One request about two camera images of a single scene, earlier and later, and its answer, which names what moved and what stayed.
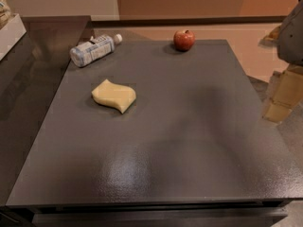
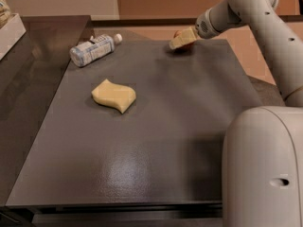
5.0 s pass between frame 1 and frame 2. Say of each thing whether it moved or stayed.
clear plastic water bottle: stayed
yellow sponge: stayed
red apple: stayed
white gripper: moved
